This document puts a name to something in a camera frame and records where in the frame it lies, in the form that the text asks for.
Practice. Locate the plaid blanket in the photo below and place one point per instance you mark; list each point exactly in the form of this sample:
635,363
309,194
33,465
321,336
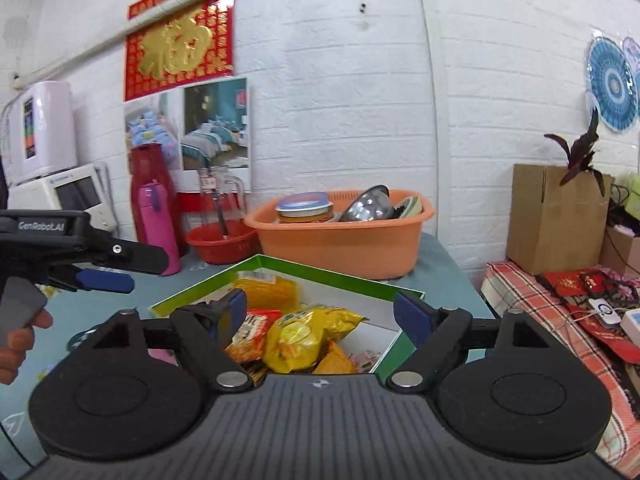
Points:
506,286

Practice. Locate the steel bowl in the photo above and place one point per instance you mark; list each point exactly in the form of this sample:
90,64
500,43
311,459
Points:
373,204

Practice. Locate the red fu wall calendar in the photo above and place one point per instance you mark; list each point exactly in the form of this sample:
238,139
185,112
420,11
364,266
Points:
181,93

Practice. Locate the white power strip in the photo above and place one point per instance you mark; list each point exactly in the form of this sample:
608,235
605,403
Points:
631,325

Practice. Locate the orange jelly snack packet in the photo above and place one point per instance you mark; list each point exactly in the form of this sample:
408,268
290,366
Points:
267,291

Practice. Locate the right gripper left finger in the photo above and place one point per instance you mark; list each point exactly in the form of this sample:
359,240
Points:
204,332

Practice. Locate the yellow egg cake bag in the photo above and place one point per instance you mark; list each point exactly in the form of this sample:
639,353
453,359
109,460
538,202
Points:
297,340

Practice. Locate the lidded container blue lid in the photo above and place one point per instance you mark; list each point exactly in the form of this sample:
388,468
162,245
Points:
306,207

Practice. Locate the red lion snack bag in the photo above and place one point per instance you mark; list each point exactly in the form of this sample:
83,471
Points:
248,343

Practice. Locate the brown cardboard box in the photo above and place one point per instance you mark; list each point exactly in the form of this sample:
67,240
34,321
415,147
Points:
556,227

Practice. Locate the green cardboard box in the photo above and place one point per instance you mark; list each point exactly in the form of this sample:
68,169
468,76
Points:
378,334

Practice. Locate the orange plastic basin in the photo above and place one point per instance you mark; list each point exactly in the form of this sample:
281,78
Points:
379,250

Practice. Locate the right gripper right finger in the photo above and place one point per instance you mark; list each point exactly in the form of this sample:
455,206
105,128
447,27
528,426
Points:
437,335

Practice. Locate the dark purple plant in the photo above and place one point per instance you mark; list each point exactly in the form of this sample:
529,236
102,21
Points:
580,154

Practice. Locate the red thermos jug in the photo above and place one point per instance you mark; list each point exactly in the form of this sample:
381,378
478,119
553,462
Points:
147,166

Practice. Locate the light green small box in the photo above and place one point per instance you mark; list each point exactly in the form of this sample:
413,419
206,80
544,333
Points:
628,190

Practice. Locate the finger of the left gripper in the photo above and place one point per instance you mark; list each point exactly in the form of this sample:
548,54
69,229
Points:
129,256
105,279

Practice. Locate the person's left hand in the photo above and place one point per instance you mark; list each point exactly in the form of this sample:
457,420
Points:
21,341

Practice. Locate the white appliance with screen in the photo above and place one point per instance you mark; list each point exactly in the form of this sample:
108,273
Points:
85,188

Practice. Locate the pink thermos bottle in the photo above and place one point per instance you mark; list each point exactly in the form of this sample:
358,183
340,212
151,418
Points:
157,224

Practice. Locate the blue round wall decoration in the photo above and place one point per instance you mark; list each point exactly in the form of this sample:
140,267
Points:
611,87

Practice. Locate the red plastic basket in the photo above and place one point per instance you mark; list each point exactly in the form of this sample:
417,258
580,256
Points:
213,247

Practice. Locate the white water purifier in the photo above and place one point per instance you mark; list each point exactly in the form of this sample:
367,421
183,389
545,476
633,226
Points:
42,137

